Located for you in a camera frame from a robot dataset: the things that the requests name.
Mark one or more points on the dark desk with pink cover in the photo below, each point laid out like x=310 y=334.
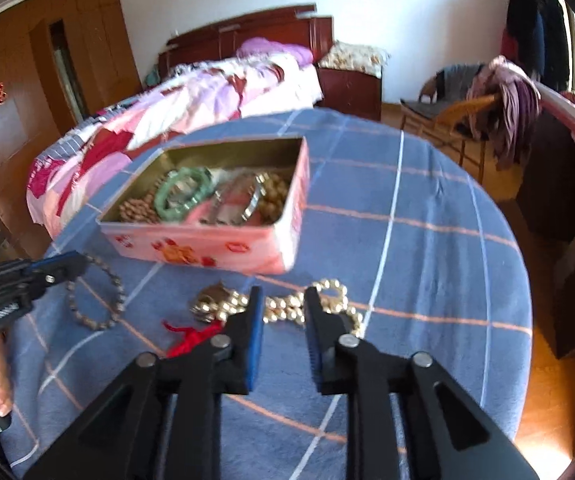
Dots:
x=546 y=199

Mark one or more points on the dark wooden headboard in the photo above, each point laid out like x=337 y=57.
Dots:
x=299 y=24

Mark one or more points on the wicker chair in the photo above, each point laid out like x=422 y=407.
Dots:
x=447 y=123

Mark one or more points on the brown wooden bead mala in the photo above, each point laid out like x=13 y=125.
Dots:
x=141 y=209

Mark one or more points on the pink metal tin box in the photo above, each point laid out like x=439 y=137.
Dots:
x=267 y=243

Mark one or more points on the grey garment on chair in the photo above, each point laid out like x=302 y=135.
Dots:
x=446 y=87

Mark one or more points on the bed with patchwork quilt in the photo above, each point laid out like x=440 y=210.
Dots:
x=65 y=176

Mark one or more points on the blue plaid tablecloth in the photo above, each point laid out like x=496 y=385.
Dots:
x=424 y=252

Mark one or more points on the green jade bangle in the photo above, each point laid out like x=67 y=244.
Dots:
x=181 y=192

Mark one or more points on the wooden nightstand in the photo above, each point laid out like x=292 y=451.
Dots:
x=351 y=93

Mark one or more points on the purple pillow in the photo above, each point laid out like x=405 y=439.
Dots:
x=259 y=46

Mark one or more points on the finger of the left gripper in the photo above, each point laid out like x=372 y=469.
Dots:
x=43 y=273

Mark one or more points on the wooden wardrobe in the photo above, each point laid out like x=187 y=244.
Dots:
x=33 y=110

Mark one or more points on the hanging dark coats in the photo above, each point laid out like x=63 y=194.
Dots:
x=535 y=37

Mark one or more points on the red cord pendant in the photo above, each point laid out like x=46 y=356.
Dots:
x=190 y=337

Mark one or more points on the floral cushion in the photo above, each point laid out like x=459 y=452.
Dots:
x=355 y=58

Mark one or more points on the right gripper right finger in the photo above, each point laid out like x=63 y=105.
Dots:
x=409 y=408

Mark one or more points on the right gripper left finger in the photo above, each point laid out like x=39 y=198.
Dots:
x=161 y=419

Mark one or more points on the purple clothes on chair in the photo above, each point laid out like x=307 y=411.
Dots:
x=508 y=125

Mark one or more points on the thin silver bangle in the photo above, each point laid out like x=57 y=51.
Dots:
x=247 y=183

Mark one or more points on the pink bangle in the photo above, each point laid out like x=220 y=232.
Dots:
x=232 y=211

